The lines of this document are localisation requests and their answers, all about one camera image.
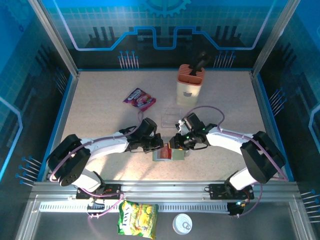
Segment silver tin can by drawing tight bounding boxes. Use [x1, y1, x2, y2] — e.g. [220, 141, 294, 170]
[172, 213, 193, 236]

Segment purple candy packet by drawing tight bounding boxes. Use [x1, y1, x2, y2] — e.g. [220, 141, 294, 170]
[122, 87, 157, 114]

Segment cream knife block orange top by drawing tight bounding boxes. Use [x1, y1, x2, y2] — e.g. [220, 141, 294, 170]
[176, 63, 206, 106]

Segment aluminium frame post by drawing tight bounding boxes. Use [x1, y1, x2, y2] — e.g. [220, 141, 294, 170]
[250, 0, 301, 77]
[27, 0, 81, 78]

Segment slotted grey cable duct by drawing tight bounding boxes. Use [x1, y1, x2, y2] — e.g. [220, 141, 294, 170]
[38, 201, 231, 214]

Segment yellow green chips bag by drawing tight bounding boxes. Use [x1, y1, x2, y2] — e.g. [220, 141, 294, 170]
[117, 199, 159, 240]

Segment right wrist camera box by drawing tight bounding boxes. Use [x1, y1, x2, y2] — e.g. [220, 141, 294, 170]
[175, 119, 188, 136]

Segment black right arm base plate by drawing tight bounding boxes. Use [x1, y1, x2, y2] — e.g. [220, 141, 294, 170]
[208, 183, 255, 201]

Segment black handled knife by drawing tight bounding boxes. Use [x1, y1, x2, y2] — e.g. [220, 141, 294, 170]
[190, 56, 212, 76]
[191, 51, 208, 71]

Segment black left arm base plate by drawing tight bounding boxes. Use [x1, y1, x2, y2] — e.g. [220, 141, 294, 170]
[75, 183, 123, 201]

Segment green leather card holder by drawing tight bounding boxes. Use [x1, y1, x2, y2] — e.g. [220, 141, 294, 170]
[152, 147, 186, 163]

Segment black controller box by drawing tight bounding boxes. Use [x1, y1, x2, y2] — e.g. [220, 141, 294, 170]
[226, 199, 248, 217]

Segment grey metal shelf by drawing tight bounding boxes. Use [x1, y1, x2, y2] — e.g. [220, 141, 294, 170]
[14, 194, 317, 240]

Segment aluminium table side rail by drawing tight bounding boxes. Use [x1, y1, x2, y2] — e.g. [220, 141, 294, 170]
[37, 71, 81, 181]
[249, 70, 295, 182]

